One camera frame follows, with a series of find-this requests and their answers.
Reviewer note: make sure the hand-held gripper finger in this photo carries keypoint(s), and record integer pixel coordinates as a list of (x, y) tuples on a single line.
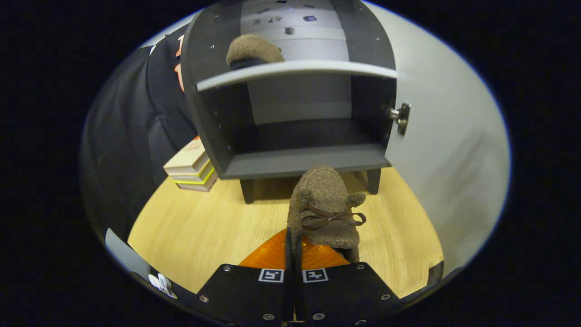
[(298, 295), (289, 290)]

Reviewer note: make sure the brown fuzzy shoe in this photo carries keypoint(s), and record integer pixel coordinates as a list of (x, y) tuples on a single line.
[(254, 47), (322, 190)]

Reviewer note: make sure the dark grey shoe cabinet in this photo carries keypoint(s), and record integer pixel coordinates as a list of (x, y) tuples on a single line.
[(290, 163)]

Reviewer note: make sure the beige shoe cabinet door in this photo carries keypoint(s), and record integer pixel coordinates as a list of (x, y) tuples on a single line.
[(445, 136)]

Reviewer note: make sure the metal door hinge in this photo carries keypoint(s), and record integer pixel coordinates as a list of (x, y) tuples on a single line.
[(403, 116)]

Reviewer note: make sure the white paper tags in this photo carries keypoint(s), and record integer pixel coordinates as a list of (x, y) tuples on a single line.
[(163, 285)]

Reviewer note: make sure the thin pale book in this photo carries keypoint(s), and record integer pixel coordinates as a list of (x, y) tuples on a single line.
[(202, 186)]

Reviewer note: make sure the black backdrop cloth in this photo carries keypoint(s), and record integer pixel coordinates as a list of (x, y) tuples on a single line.
[(127, 136)]

